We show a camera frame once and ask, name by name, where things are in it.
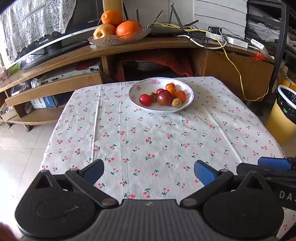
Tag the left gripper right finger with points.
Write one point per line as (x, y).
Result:
(214, 182)

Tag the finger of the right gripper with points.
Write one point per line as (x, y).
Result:
(278, 164)
(243, 169)

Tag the glass fruit dish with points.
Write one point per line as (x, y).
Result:
(113, 40)

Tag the orange in dish front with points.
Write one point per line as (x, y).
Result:
(127, 29)

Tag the small red toy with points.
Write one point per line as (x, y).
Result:
(259, 56)

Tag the dark red tomato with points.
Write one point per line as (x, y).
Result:
(164, 98)

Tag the white power strip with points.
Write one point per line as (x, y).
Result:
(231, 41)

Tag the orange in dish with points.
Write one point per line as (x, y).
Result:
(112, 17)
(127, 29)

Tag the yellow trash bin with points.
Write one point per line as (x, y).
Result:
(281, 120)

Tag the cherry print tablecloth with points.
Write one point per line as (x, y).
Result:
(150, 155)

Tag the black television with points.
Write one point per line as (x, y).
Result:
(86, 17)

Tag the white floral porcelain bowl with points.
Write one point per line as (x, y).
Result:
(151, 85)

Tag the small tangerine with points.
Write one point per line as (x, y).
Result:
(172, 90)
(170, 86)

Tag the white lace cloth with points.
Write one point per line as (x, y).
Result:
(27, 21)

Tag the silver media player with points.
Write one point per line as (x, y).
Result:
(63, 74)

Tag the large orange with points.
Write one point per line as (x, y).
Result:
(180, 95)

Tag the orange in dish back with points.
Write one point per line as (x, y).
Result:
(112, 17)

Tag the red plastic bag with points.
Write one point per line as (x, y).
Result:
(139, 65)

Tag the yellowish brown kiwi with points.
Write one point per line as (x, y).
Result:
(176, 103)

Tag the red tomato front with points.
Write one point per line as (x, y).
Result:
(159, 90)

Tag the black wifi router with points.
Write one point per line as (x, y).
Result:
(162, 16)

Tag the yellow apple in dish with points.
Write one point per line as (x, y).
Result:
(104, 30)

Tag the blue white box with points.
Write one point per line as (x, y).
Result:
(44, 102)

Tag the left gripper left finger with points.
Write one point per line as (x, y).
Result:
(84, 180)

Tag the dark brown round fruit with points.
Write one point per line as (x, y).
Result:
(153, 96)

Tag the wooden tv stand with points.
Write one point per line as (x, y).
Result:
(236, 67)

